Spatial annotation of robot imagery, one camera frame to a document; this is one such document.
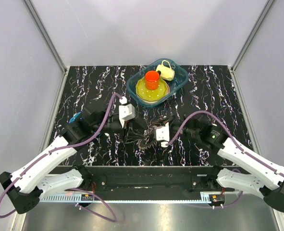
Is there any teal transparent plastic bin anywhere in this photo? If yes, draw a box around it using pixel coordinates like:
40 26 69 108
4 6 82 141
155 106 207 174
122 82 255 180
126 58 188 107

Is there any cream yellow mug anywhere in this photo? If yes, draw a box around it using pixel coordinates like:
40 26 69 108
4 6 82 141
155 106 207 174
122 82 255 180
156 60 175 81

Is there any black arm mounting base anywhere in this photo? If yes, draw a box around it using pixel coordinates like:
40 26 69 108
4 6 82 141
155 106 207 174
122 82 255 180
64 165 235 193

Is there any large ring of keys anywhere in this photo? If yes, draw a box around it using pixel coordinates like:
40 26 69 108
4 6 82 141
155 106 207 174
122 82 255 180
136 116 171 151

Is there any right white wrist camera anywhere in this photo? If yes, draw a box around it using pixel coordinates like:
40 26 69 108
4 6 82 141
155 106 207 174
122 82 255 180
154 122 170 148

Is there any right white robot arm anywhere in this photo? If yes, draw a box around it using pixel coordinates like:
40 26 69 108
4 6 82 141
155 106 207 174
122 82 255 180
154 110 284 213

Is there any orange cup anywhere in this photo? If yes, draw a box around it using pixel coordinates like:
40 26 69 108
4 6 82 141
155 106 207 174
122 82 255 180
145 71 160 90

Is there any blue dotted plate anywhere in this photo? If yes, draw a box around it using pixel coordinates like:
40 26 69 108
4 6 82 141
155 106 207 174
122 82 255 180
68 112 81 124

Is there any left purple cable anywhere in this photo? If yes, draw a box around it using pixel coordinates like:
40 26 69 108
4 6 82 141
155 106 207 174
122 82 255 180
0 93 117 222

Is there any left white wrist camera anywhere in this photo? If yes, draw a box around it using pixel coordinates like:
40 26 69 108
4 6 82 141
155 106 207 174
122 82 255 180
119 96 136 128

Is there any yellow dotted plate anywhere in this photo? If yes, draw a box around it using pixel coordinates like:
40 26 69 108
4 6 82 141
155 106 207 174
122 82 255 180
136 78 170 102

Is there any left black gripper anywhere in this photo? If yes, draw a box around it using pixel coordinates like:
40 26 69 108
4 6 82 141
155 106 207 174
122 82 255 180
93 116 147 142

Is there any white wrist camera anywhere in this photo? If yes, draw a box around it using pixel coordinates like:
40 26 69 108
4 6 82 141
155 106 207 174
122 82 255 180
154 122 170 148
119 96 136 128

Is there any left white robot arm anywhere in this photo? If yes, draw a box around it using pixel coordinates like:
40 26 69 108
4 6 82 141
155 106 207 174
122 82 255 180
0 106 147 218

